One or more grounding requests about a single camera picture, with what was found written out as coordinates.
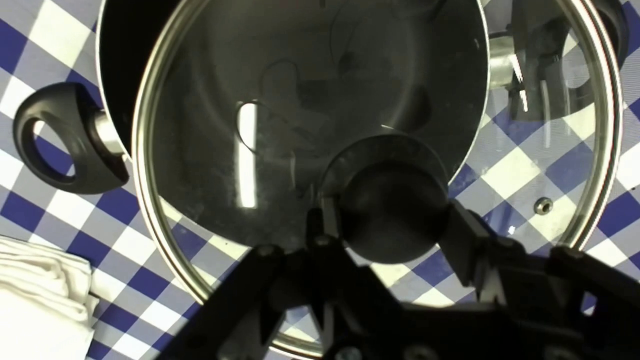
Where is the glass lid with black knob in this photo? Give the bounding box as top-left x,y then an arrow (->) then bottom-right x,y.
130,0 -> 626,360

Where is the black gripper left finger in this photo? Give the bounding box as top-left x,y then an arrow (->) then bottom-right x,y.
156,198 -> 396,360

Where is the blue white checked tablecloth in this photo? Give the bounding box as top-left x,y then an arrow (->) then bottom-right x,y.
0,0 -> 640,360

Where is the white folded cloth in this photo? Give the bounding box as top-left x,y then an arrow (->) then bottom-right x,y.
0,235 -> 102,360

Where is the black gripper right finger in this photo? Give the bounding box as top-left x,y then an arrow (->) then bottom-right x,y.
442,202 -> 640,315

